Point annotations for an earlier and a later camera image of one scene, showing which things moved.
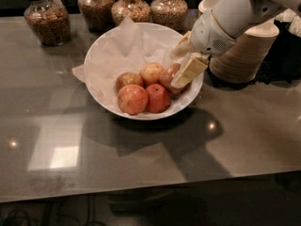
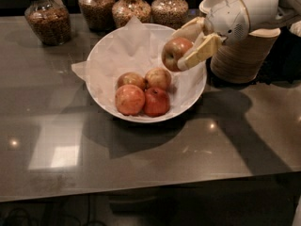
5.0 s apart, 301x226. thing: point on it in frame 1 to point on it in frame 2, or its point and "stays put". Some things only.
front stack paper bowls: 244,60 stays put
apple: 166,75 to 173,50
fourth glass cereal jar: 169,8 stays put
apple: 128,78 stays put
